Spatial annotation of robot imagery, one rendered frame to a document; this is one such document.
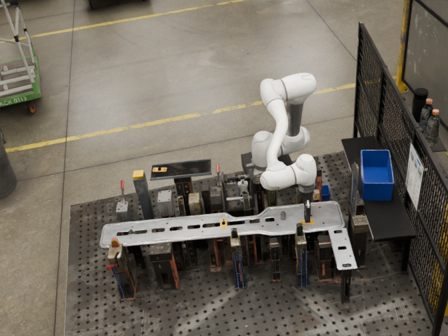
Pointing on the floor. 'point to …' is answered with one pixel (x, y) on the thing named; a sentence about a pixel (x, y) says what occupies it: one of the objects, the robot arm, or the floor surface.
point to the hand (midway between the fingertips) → (307, 216)
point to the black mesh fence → (405, 170)
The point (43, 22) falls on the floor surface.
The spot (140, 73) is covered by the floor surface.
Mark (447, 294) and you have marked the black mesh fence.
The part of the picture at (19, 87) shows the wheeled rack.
